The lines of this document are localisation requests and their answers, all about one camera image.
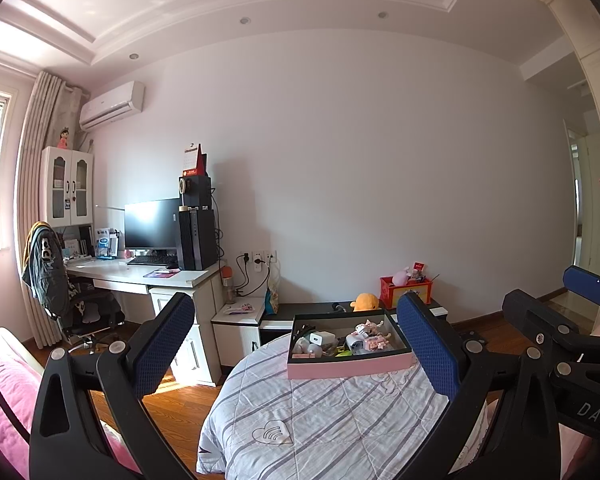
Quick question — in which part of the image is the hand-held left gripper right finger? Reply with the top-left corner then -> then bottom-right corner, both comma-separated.
396,291 -> 563,480

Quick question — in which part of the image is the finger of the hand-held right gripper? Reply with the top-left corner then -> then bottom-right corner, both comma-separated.
562,265 -> 600,307
501,288 -> 600,386

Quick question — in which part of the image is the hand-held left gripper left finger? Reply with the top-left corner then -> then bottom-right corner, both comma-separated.
28,291 -> 197,480

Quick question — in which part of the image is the pink box with dark rim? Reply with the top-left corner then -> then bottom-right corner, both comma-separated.
286,309 -> 415,380

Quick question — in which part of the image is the person's pink clothing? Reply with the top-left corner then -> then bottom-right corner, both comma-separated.
557,422 -> 600,480

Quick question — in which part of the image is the small white-haired figurine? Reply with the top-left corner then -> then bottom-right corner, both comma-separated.
355,319 -> 387,337

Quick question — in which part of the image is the red printed storage box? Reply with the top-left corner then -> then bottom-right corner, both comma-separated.
379,275 -> 433,310

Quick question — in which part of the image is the orange octopus plush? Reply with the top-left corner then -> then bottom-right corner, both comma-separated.
351,292 -> 381,313

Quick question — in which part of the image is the black office chair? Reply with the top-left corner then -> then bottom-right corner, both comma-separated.
50,280 -> 128,356

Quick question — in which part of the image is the white desk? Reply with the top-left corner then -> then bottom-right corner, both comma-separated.
62,255 -> 226,386

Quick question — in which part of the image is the bottle with orange cap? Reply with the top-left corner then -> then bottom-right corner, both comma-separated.
221,265 -> 236,305

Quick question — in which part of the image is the black computer tower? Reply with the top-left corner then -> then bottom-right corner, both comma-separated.
177,208 -> 218,271

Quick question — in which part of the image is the blue-and-white packet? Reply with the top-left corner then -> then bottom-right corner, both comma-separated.
95,227 -> 118,260

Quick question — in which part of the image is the black computer monitor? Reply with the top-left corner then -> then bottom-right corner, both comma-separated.
124,198 -> 181,256

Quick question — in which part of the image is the white striped quilt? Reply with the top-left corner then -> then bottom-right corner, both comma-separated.
197,332 -> 491,480

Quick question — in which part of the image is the low black-and-white cabinet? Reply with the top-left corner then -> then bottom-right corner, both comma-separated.
211,299 -> 451,361

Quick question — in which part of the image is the dark printed jacket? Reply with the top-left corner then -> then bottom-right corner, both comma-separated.
21,221 -> 71,318

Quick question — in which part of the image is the black box with round dial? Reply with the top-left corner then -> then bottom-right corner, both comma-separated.
178,175 -> 213,211

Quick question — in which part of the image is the pink blanket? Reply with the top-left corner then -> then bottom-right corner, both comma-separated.
0,305 -> 143,480

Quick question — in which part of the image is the red desk calendar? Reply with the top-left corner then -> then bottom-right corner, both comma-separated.
182,143 -> 207,177

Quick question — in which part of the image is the white glass-door cabinet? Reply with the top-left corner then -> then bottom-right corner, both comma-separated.
41,146 -> 95,228

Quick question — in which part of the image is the beige curtain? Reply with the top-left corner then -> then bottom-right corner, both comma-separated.
17,71 -> 88,348

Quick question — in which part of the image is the white air conditioner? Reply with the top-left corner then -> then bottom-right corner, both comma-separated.
78,81 -> 146,131

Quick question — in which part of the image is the white door frame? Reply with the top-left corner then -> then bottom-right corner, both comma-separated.
537,0 -> 600,281

